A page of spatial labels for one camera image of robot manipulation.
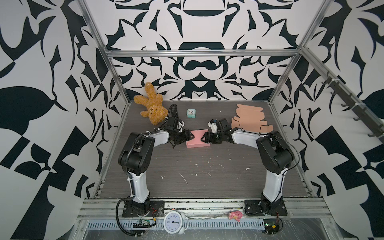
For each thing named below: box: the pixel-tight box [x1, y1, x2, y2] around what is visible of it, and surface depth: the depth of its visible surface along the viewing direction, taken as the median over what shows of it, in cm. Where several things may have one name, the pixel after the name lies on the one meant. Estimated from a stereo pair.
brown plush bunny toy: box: [133, 82, 168, 126], surface depth 110 cm
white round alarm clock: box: [162, 210, 189, 235], surface depth 70 cm
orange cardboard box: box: [231, 104, 274, 133], surface depth 111 cm
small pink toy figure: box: [228, 210, 244, 222], surface depth 72 cm
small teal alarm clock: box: [187, 108, 196, 118], surface depth 113 cm
